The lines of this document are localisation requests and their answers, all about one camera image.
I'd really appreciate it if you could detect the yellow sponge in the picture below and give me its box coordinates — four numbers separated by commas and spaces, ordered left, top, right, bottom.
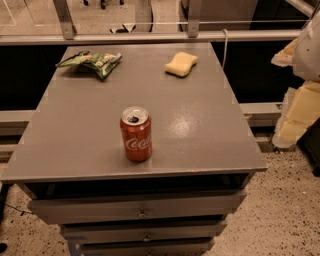
165, 52, 198, 77

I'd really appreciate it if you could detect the green jalapeno chip bag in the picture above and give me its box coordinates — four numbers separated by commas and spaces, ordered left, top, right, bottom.
56, 51, 122, 80

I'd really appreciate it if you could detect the metal railing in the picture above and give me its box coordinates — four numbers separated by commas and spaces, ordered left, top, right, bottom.
0, 0, 319, 46

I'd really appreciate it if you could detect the white cable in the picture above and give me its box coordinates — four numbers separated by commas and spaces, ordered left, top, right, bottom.
221, 28, 230, 69

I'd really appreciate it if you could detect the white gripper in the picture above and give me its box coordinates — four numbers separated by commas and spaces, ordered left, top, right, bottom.
271, 12, 320, 149

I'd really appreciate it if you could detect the red coke can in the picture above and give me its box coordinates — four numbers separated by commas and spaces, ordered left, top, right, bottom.
120, 106, 152, 162

